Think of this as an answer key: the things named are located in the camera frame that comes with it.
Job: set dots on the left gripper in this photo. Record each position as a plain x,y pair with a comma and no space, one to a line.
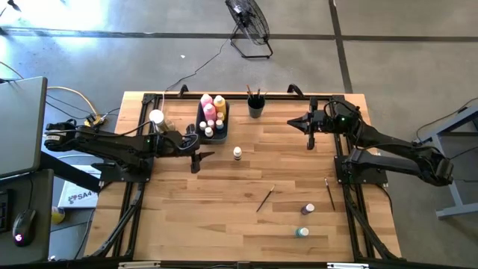
175,143

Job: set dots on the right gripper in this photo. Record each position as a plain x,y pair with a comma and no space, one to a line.
338,119

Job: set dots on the grey-teal plastic bin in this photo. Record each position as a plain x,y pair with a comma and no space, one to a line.
214,140

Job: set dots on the small white red-label paint bottle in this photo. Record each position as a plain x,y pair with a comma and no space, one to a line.
209,132

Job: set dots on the small green paint bottle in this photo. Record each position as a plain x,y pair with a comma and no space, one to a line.
202,125

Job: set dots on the small red paint bottle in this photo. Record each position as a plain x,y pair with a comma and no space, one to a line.
211,123

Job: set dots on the small white black-striped paint bottle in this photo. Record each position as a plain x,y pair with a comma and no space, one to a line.
237,152

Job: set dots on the small light blue paint bottle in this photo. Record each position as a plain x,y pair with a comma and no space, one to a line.
219,124

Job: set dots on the large pink paint bottle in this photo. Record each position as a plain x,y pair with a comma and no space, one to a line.
206,99
209,111

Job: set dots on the large yellow paint bottle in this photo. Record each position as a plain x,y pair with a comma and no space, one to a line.
219,104

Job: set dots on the paintbrushes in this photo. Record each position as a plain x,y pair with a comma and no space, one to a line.
249,91

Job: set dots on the black paintbrush silver ferrule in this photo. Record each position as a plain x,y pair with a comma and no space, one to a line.
266,198

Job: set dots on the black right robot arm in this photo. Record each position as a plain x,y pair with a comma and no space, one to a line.
392,145

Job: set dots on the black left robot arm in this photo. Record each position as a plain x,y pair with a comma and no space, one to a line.
112,145

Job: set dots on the small dark blue paint bottle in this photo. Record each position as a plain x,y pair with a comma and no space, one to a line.
307,209

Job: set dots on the small teal paint bottle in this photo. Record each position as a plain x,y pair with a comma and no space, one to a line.
301,232

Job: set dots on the teal ribbed plastic cup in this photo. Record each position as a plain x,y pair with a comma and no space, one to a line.
255,108

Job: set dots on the white aluminium extrusion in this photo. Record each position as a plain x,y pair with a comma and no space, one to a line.
138,265
347,266

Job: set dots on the black floor fan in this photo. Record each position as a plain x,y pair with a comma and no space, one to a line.
248,18

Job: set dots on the white printed box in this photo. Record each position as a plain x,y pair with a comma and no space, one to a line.
80,194

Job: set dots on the yellow round object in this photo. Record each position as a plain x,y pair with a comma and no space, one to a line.
58,215

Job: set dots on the black desk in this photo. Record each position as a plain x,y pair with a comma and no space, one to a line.
37,224

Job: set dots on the black computer mouse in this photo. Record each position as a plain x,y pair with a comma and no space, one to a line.
23,228

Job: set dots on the black keyboard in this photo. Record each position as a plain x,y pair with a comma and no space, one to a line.
3,211

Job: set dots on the black aluminium table frame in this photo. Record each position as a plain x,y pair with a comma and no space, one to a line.
239,96

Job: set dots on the grey metal table frame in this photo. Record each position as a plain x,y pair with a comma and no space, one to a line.
448,179

